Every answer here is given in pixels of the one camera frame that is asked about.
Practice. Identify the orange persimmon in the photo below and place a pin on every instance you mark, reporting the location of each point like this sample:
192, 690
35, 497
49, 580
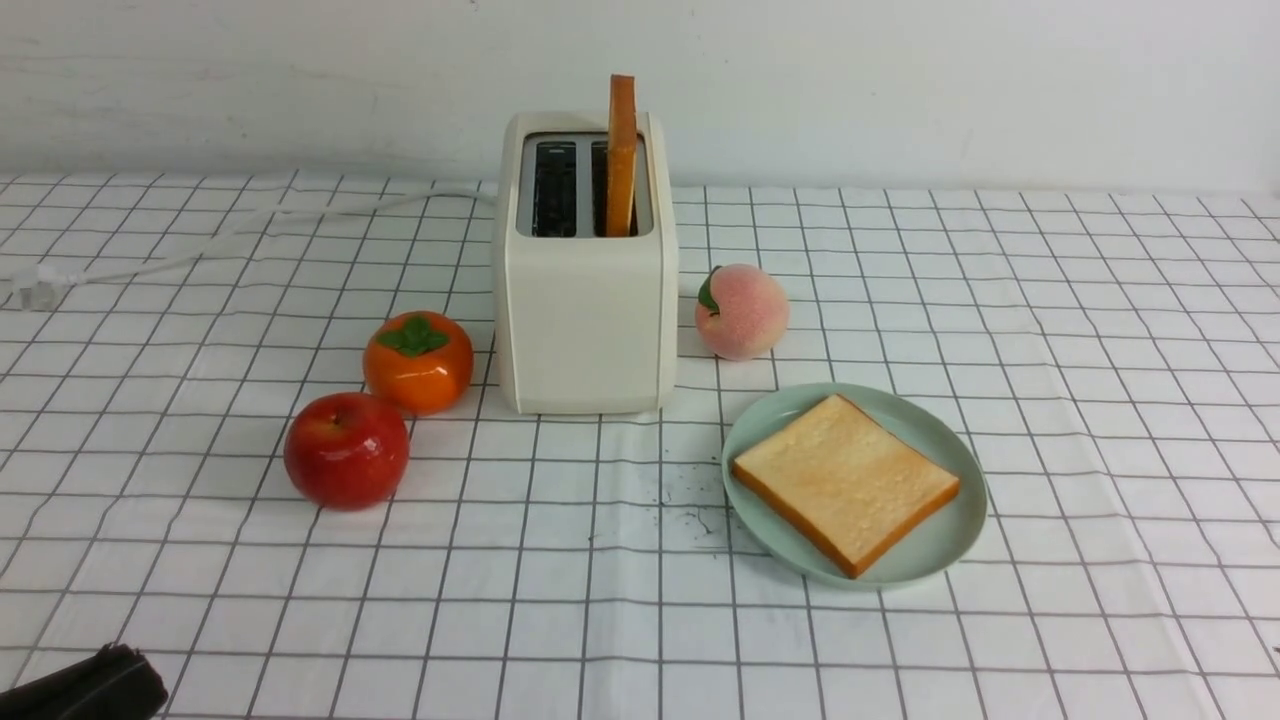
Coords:
422, 362

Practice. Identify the light green plate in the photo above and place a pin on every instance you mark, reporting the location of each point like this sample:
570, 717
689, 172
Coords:
927, 550

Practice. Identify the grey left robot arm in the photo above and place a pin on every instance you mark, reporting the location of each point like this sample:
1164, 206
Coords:
115, 683

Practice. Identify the pink peach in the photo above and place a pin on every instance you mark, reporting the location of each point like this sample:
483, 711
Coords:
741, 312

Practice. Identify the toast slice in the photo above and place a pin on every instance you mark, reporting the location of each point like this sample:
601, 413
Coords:
620, 157
845, 483

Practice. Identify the red apple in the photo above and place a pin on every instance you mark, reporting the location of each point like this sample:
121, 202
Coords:
348, 451

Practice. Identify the cream white two-slot toaster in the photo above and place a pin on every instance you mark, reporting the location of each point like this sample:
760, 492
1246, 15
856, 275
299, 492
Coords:
584, 323

